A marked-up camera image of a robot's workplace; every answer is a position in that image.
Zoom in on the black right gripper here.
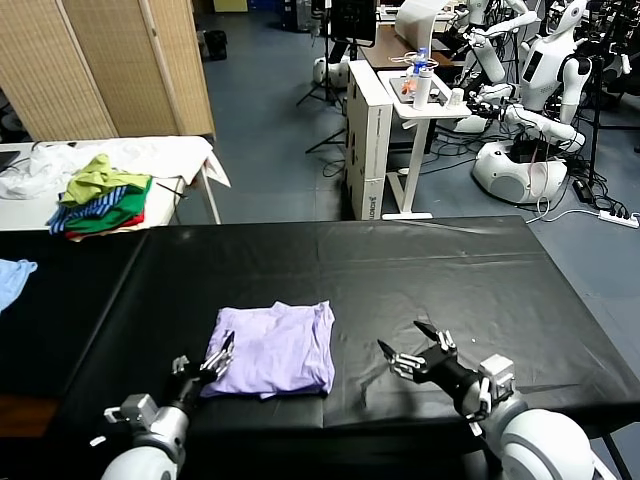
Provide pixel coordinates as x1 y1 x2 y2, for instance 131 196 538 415
377 322 484 416

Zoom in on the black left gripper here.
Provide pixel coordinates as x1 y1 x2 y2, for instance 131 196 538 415
167 329 237 411

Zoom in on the lavender t-shirt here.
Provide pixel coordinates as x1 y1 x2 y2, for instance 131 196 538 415
199 299 336 400

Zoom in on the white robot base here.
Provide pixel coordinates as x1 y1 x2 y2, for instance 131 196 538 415
452 112 489 134
313 55 351 89

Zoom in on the black vinyl table cover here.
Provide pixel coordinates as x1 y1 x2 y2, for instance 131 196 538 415
47 215 640 434
0 227 151 401

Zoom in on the red folded garment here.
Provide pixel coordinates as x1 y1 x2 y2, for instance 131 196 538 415
64 209 147 239

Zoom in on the white side table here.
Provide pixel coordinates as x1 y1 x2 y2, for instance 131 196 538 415
0 142 224 231

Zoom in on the green folded garment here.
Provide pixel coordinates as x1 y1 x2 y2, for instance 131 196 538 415
64 177 154 234

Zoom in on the blue striped garment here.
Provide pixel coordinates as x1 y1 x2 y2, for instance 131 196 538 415
47 184 130 235

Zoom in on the white standing desk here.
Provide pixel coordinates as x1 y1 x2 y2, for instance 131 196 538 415
377 69 474 221

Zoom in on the white humanoid robot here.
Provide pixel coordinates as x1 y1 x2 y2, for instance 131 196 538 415
467 0 596 204
449 0 542 86

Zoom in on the light blue garment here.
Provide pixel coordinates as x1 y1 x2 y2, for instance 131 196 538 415
0 257 39 315

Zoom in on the tall white cardboard box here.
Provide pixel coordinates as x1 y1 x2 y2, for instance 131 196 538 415
344 59 396 221

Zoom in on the yellow-green garment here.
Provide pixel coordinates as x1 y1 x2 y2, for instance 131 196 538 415
58 152 152 207

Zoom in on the white tablecloth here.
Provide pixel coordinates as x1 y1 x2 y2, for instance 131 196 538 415
29 135 234 190

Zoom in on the black tripod stand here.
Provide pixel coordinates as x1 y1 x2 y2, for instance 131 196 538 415
296 9 351 109
305 107 350 154

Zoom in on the white power strip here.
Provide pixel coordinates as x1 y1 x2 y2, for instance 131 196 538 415
598 208 640 227

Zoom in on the crumpled white garment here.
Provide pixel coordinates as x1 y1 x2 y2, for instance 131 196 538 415
0 143 76 201

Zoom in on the white tumbler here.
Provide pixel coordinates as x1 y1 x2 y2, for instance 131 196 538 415
412 68 434 111

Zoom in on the grey laptop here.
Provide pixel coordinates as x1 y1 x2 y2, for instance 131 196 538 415
389 74 454 107

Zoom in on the black pole stand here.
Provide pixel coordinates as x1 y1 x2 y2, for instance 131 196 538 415
588 54 609 187

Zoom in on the brown wooden desk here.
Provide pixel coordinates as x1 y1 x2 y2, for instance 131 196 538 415
360 24 466 71

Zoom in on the bamboo folding screen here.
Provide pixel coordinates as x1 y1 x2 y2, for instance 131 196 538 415
0 0 217 142

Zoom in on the black trash bin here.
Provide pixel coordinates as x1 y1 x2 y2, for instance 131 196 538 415
205 29 229 62

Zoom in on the white curved device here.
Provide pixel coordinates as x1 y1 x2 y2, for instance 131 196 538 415
394 0 449 49

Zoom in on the black monitor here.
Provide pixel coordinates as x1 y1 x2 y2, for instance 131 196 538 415
330 0 377 49

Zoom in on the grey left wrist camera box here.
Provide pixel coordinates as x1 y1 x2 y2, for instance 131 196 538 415
103 393 161 426

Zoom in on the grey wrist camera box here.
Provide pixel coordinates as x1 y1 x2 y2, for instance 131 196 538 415
477 353 516 401
103 393 161 426

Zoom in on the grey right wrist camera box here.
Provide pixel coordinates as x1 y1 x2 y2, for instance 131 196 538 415
477 353 516 401

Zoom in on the white floor cable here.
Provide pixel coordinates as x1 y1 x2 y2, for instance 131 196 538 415
535 197 602 224

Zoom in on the white cable coil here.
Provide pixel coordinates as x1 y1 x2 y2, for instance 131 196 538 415
391 51 440 70

